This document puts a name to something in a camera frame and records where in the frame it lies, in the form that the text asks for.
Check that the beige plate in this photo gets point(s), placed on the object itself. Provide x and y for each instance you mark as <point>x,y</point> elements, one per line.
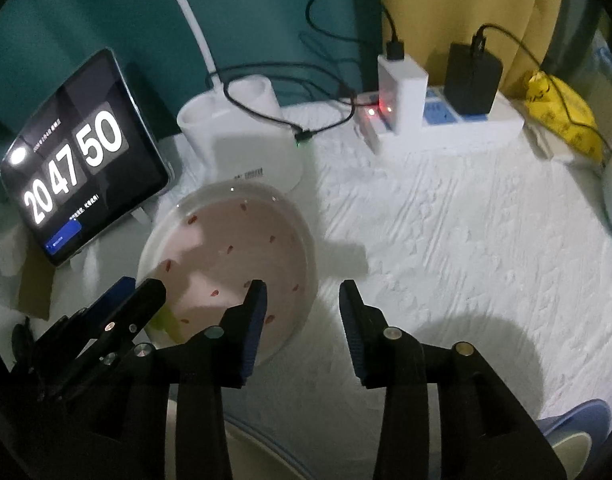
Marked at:
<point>258,455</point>

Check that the tablet with clock display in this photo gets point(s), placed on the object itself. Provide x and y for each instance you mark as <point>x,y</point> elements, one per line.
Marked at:
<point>76,160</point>

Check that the black round object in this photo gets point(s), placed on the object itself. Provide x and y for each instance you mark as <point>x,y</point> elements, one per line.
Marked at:
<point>22,340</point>

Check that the white desk lamp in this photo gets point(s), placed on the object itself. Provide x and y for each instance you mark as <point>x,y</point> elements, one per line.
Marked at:
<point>246,150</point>

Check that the white tablecloth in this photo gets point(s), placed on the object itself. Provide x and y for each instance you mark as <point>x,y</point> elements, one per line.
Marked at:
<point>460,240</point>

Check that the white bowl with red pattern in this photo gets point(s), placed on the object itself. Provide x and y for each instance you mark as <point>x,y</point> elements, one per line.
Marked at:
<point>226,240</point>

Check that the cardboard box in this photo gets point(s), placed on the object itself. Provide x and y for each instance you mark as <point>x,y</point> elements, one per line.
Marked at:
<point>36,290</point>

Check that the white charger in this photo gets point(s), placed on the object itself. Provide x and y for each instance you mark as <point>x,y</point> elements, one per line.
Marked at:
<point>400,95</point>

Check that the yellow package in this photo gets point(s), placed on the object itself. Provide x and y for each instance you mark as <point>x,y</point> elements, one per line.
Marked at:
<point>565,115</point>

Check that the teal curtain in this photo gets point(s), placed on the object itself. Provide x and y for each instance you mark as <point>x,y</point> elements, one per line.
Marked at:
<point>86,10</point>

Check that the white tag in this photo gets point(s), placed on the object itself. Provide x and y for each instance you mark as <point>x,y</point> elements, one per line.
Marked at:
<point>8,255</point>

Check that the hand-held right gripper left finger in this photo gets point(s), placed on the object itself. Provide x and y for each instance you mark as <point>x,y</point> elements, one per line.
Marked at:
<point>253,335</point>

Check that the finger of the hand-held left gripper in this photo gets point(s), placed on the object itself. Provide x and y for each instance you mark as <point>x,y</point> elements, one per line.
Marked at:
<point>108,297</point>
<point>131,312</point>

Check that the black charger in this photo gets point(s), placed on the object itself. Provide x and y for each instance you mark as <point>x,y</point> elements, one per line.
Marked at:
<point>473,80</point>

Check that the large deep blue bowl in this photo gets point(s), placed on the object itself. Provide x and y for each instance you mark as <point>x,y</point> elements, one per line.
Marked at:
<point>585,415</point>

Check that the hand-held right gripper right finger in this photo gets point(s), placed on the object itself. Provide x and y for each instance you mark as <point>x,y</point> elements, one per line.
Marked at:
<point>351,332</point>

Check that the white power strip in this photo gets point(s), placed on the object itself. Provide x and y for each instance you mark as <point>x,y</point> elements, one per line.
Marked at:
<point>460,130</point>

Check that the yellow curtain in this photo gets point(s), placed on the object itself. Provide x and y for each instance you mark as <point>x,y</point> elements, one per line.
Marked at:
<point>435,0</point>

